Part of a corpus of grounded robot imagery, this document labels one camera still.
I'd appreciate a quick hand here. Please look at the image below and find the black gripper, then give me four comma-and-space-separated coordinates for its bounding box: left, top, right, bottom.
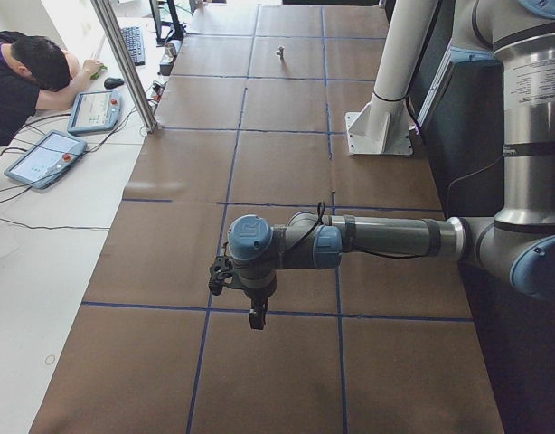
245, 290, 271, 329

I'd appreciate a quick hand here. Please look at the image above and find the black keyboard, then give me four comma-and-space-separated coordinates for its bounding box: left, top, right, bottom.
120, 26, 146, 66

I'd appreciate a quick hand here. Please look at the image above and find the far blue teach pendant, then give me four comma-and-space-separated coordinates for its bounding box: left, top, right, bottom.
67, 90, 121, 136

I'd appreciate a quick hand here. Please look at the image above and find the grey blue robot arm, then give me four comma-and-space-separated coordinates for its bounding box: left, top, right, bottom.
209, 1, 555, 329

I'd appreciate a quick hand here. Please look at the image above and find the black monitor stand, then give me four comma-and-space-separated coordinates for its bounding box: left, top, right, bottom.
149, 0, 185, 46

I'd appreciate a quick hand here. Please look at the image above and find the person in black shirt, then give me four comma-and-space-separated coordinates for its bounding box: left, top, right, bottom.
0, 31, 103, 146

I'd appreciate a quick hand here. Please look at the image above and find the black computer mouse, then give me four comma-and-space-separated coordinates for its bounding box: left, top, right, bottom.
103, 77, 125, 90

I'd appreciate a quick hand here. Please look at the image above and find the near blue teach pendant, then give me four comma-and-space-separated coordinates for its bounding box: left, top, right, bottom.
5, 130, 87, 190

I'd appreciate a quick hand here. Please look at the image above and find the blue teach pendant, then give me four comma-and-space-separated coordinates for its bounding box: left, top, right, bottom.
67, 90, 121, 136
5, 130, 87, 190

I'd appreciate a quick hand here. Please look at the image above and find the white camera mast with base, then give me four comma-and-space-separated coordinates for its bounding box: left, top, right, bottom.
345, 0, 438, 156

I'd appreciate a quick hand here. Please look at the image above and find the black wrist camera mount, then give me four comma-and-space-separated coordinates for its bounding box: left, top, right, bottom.
208, 255, 233, 296

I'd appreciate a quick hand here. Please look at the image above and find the aluminium frame post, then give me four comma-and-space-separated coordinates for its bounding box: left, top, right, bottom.
91, 0, 158, 134

